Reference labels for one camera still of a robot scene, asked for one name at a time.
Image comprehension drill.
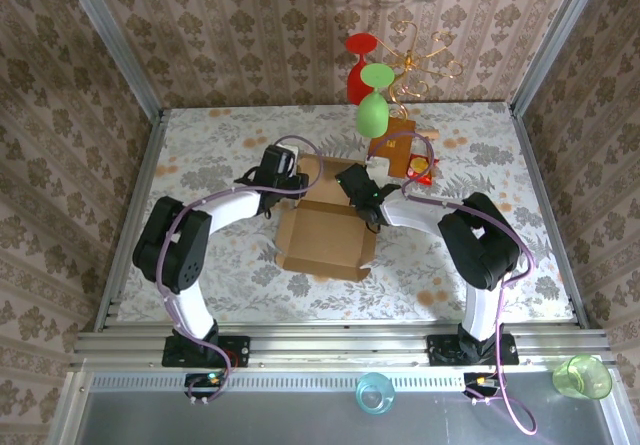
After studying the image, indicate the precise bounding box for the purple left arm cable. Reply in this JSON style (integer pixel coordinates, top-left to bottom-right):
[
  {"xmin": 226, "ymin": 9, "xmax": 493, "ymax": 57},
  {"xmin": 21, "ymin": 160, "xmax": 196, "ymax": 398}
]
[{"xmin": 155, "ymin": 134, "xmax": 324, "ymax": 409}]

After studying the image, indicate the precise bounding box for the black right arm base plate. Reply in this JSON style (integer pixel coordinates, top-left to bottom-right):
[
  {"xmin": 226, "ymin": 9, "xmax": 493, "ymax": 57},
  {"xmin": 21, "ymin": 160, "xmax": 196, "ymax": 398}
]
[{"xmin": 427, "ymin": 333, "xmax": 521, "ymax": 366}]

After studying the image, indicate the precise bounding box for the small wooden mallet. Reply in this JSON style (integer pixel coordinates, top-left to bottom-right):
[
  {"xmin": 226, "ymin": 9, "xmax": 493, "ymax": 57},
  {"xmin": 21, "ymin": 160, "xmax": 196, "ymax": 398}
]
[{"xmin": 417, "ymin": 129, "xmax": 440, "ymax": 164}]

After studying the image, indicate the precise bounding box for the aluminium table side rail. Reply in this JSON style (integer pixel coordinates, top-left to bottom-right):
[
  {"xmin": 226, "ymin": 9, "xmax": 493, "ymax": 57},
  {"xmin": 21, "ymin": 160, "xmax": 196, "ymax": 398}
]
[
  {"xmin": 94, "ymin": 109, "xmax": 166, "ymax": 331},
  {"xmin": 509, "ymin": 104, "xmax": 591, "ymax": 329}
]

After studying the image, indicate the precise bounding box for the aluminium mounting rail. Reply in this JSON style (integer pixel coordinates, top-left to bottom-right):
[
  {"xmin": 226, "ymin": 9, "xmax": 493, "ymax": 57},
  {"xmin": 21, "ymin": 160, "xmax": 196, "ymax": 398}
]
[{"xmin": 69, "ymin": 328, "xmax": 614, "ymax": 371}]

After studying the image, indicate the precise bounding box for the gold wire glass rack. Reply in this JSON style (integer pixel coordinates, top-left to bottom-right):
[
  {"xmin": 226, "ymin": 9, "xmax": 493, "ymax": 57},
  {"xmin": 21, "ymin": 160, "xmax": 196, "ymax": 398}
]
[{"xmin": 377, "ymin": 19, "xmax": 466, "ymax": 119}]

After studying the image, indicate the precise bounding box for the green plastic cup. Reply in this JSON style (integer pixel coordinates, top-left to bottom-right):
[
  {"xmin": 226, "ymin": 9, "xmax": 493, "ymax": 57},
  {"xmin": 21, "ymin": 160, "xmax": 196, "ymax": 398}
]
[{"xmin": 551, "ymin": 354, "xmax": 614, "ymax": 400}]

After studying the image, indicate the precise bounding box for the red snack packet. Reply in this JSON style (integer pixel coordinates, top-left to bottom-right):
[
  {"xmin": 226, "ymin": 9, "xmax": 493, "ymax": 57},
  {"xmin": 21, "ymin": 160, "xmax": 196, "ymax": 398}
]
[{"xmin": 405, "ymin": 153, "xmax": 441, "ymax": 186}]

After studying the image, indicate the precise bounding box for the grey metal tray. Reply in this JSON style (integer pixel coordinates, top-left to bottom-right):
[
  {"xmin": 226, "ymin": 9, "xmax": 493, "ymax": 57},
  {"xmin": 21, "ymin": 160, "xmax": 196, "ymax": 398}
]
[{"xmin": 47, "ymin": 369, "xmax": 631, "ymax": 445}]

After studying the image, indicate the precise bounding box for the green plastic wine glass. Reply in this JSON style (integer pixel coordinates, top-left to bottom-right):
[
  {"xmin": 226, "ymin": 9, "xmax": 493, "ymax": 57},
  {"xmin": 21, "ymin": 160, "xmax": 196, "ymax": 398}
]
[{"xmin": 355, "ymin": 63, "xmax": 394, "ymax": 140}]

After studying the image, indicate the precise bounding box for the brown wooden board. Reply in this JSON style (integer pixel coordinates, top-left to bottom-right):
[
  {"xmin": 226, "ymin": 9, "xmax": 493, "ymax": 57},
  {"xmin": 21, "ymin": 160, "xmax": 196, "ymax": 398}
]
[{"xmin": 367, "ymin": 117, "xmax": 418, "ymax": 179}]

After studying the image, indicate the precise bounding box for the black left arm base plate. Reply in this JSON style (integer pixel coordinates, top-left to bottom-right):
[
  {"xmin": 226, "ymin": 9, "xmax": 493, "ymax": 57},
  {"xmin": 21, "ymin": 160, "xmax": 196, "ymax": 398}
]
[{"xmin": 162, "ymin": 334, "xmax": 251, "ymax": 368}]

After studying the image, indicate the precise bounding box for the aluminium frame post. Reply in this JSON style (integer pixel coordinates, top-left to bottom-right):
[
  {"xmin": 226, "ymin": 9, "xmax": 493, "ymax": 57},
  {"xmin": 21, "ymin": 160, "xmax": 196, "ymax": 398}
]
[
  {"xmin": 509, "ymin": 0, "xmax": 609, "ymax": 116},
  {"xmin": 54, "ymin": 0, "xmax": 164, "ymax": 121}
]

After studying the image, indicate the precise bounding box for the blue plastic cup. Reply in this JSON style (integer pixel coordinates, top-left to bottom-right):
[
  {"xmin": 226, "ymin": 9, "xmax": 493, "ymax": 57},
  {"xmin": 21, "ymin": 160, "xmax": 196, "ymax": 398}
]
[{"xmin": 354, "ymin": 372, "xmax": 396, "ymax": 416}]

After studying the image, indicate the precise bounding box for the small black circuit board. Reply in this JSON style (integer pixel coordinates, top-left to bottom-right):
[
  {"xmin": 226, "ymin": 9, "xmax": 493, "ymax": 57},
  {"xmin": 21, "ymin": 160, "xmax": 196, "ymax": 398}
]
[
  {"xmin": 463, "ymin": 372, "xmax": 501, "ymax": 399},
  {"xmin": 184, "ymin": 372, "xmax": 229, "ymax": 399}
]

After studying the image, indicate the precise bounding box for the red plastic wine glass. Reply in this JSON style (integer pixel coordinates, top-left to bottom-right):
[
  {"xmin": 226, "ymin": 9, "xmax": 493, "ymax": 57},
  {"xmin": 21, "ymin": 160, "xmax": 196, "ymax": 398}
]
[{"xmin": 344, "ymin": 33, "xmax": 381, "ymax": 106}]

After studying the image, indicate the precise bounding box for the floral patterned table cover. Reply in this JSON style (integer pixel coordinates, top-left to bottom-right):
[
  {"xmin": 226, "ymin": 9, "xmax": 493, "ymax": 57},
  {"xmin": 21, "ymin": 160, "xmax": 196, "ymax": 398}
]
[{"xmin": 117, "ymin": 102, "xmax": 574, "ymax": 324}]

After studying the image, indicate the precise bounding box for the brown cardboard paper box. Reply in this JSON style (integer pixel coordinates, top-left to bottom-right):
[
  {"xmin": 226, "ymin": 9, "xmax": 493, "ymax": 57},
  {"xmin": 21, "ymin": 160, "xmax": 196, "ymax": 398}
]
[{"xmin": 273, "ymin": 152, "xmax": 377, "ymax": 282}]

